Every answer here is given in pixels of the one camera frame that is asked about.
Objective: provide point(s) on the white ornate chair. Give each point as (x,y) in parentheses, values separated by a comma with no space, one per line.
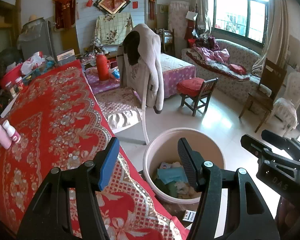
(285,107)

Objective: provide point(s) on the small stool red cushion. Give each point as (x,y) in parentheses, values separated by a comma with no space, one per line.
(196,93)

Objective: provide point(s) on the red basin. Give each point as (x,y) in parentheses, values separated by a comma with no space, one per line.
(12,75)

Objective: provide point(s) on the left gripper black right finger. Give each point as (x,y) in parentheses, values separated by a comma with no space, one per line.
(247,215)

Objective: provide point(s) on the white chair with cushion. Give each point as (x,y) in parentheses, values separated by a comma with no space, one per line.
(123,108)

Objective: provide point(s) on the red floral tablecloth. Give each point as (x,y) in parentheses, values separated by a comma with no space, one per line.
(61,125)

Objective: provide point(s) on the small box on floor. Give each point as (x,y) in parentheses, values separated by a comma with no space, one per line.
(189,216)

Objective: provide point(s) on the wooden chair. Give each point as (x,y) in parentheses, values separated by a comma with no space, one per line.
(264,96)

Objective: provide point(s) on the red thermos flask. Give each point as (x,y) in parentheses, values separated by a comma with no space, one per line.
(102,67)

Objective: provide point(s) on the beige coat on chair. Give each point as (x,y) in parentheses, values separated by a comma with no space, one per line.
(139,63)

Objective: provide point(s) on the floral sofa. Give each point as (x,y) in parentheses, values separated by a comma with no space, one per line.
(232,64)

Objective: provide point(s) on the window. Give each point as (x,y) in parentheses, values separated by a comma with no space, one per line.
(246,19)

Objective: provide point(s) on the pink bottle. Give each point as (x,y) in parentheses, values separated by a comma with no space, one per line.
(5,140)

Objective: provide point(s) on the beige plastic trash bucket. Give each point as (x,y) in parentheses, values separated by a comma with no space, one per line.
(164,149)

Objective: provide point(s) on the trash in bucket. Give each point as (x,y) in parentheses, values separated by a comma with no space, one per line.
(171,179)

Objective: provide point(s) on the white pink-label bottle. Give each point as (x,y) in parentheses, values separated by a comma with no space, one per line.
(11,131)

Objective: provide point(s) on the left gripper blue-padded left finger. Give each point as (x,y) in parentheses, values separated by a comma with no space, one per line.
(48,214)

